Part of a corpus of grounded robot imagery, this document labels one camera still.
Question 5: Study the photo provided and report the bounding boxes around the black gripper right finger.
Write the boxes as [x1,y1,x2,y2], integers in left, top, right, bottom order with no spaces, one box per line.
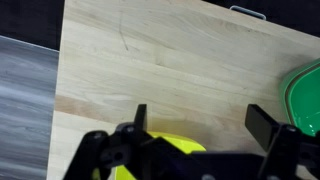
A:
[245,104,279,151]

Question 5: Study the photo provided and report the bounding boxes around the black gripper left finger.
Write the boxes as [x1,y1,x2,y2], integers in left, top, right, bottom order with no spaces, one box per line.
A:
[133,104,147,132]

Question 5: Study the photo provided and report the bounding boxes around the yellow plastic bowl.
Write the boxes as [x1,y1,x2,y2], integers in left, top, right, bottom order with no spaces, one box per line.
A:
[90,131,205,180]

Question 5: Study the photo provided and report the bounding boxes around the green plastic bowl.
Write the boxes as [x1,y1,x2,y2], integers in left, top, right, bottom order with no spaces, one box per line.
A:
[279,59,320,136]

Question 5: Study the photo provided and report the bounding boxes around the grey drawer handle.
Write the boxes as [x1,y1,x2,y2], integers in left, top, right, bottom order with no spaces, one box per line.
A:
[229,5,267,20]

